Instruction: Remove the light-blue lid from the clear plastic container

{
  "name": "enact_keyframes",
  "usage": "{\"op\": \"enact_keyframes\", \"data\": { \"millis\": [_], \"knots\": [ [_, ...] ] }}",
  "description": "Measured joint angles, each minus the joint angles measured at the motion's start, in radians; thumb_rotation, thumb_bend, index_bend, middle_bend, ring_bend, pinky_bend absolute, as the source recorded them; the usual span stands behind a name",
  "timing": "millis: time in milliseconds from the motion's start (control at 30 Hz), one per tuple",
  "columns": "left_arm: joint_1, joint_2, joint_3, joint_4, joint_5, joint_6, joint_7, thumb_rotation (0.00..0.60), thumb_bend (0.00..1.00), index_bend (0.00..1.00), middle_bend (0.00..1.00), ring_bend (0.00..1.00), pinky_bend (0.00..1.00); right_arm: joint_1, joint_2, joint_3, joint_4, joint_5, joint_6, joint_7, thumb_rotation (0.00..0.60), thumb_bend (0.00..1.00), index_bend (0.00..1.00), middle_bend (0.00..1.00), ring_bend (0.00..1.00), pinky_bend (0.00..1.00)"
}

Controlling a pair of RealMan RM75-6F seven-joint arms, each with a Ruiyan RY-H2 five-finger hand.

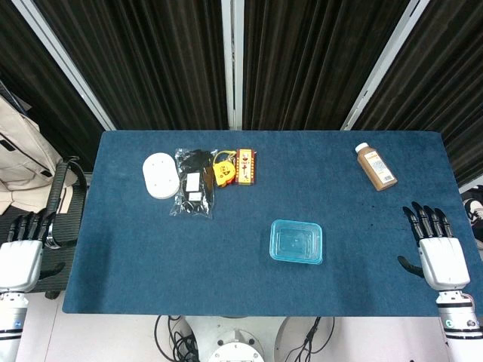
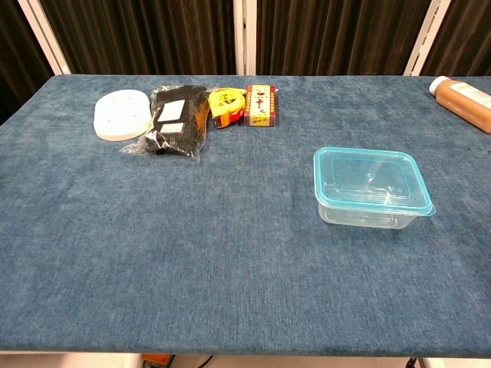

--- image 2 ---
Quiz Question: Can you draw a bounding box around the yellow tape measure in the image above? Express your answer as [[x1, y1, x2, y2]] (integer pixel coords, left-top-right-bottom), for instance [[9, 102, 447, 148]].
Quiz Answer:
[[208, 87, 247, 130]]

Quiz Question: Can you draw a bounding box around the brown bottle with white cap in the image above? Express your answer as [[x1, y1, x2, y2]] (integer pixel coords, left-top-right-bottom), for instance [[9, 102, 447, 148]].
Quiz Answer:
[[428, 75, 491, 135]]

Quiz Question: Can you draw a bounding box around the black item in plastic bag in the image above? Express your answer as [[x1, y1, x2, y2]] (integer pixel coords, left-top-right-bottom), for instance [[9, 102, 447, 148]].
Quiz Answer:
[[118, 84, 214, 164]]

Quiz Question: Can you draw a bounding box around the black curtain panel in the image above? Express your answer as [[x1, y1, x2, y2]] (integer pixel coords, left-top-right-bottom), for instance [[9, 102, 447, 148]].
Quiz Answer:
[[420, 0, 491, 77], [0, 0, 53, 126], [255, 0, 433, 76], [40, 0, 237, 76]]

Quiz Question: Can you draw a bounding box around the clear container with blue lid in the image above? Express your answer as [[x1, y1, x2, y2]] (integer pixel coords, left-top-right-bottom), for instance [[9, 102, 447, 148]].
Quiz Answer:
[[313, 146, 437, 230]]

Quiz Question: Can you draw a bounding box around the white frame post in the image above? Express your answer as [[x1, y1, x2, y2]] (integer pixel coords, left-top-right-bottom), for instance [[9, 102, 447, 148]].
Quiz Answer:
[[233, 0, 257, 76], [17, 0, 72, 76], [403, 0, 453, 76]]

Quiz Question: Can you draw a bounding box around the red and yellow printed box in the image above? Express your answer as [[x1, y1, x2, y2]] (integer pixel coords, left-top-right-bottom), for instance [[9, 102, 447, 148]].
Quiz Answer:
[[243, 84, 278, 127]]

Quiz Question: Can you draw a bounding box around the white oval disc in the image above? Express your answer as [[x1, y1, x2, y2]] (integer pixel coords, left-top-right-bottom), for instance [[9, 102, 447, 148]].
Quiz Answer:
[[94, 91, 150, 142]]

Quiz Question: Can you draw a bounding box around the orange plastic object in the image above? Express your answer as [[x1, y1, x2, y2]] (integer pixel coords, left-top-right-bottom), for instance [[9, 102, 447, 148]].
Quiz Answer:
[[141, 353, 172, 368]]

